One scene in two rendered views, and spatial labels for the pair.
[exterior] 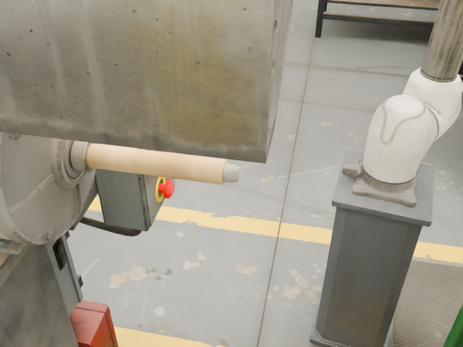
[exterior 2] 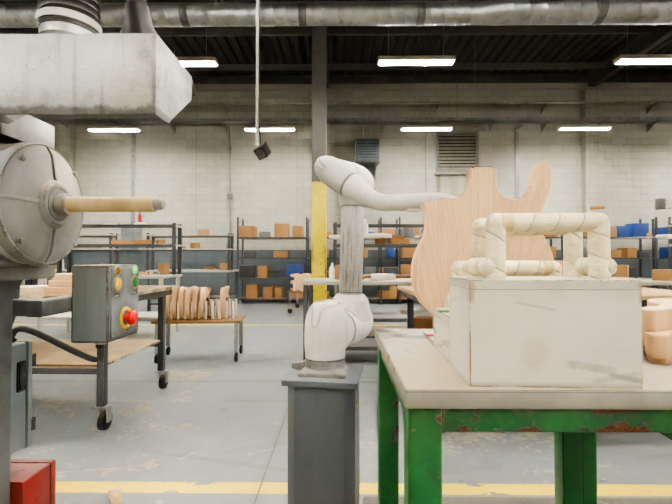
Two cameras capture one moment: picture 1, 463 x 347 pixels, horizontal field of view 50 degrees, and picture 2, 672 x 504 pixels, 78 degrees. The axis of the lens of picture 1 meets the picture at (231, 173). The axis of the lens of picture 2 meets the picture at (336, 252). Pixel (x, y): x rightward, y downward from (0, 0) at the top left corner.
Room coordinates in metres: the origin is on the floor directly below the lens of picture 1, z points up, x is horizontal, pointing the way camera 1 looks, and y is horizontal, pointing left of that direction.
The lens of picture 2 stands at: (-0.43, -0.20, 1.13)
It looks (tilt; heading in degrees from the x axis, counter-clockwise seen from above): 1 degrees up; 349
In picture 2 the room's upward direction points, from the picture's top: straight up
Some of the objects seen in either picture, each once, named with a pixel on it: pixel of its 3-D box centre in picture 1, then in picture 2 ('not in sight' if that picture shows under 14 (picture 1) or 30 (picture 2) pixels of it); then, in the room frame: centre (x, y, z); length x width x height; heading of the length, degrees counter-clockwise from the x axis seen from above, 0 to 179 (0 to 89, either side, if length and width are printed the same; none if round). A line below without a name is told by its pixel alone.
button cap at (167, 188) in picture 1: (163, 188); (128, 317); (0.80, 0.14, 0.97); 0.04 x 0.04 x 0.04; 78
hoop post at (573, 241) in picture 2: not in sight; (572, 251); (0.24, -0.78, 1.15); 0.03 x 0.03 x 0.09
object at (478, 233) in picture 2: not in sight; (480, 251); (0.28, -0.61, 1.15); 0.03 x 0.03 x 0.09
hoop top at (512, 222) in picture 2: not in sight; (546, 222); (0.18, -0.67, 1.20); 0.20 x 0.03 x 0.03; 76
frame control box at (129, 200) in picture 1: (100, 182); (76, 312); (0.80, 0.27, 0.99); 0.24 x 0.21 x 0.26; 78
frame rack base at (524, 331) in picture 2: not in sight; (535, 326); (0.23, -0.69, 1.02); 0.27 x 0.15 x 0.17; 77
